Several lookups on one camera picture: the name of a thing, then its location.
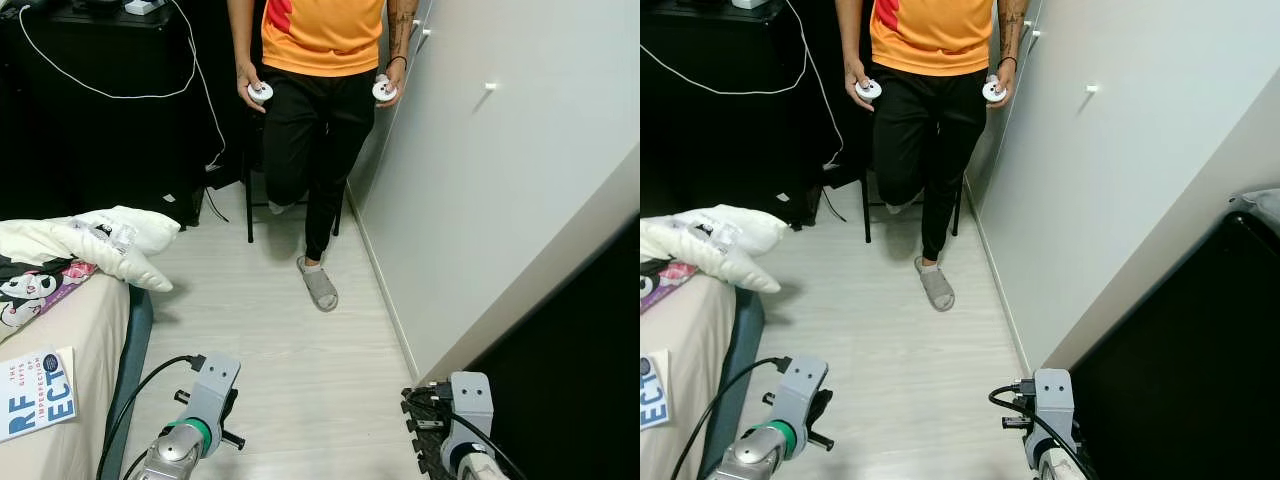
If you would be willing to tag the white book blue letters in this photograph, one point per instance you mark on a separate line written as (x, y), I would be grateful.
(35, 395)
(655, 390)

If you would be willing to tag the white round controller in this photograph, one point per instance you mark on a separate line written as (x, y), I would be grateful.
(261, 93)
(869, 90)
(384, 91)
(994, 92)

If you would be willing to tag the person's left forearm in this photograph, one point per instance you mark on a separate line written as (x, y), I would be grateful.
(400, 30)
(1010, 30)

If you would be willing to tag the person's right forearm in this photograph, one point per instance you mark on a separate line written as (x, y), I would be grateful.
(850, 35)
(240, 35)

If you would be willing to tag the person's right hand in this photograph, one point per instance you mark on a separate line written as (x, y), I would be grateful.
(243, 80)
(852, 78)

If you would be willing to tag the person's left hand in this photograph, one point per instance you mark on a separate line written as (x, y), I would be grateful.
(398, 80)
(1008, 80)

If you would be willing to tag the black foam floor mat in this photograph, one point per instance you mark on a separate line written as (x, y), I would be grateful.
(415, 460)

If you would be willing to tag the bed with beige sheet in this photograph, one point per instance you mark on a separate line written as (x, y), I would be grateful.
(95, 330)
(700, 340)

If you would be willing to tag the black dresser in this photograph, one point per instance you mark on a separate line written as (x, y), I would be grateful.
(1180, 360)
(570, 380)

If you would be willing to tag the grey slipper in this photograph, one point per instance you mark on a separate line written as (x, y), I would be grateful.
(937, 290)
(320, 290)

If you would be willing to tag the cream cartoon print blanket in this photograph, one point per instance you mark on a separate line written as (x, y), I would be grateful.
(150, 235)
(760, 235)

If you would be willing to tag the black stool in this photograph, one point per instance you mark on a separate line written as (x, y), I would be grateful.
(250, 210)
(866, 210)

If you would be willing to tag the clear printed plastic wrapper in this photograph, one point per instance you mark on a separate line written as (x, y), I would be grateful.
(105, 233)
(718, 233)

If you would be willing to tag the white wardrobe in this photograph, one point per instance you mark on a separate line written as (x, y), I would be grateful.
(500, 180)
(1120, 180)

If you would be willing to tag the person in orange shirt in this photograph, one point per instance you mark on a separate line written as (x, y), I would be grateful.
(320, 140)
(930, 140)

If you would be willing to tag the black cabinet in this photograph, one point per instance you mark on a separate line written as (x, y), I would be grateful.
(730, 140)
(90, 140)

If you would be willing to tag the white charger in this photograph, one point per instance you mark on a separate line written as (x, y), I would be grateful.
(750, 3)
(145, 6)

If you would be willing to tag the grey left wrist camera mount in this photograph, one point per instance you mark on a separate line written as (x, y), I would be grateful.
(210, 385)
(800, 390)

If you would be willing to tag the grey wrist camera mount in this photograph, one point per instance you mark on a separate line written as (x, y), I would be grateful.
(210, 385)
(800, 390)
(1055, 405)
(470, 405)

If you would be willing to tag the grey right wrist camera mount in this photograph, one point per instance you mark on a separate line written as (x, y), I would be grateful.
(1055, 405)
(470, 405)

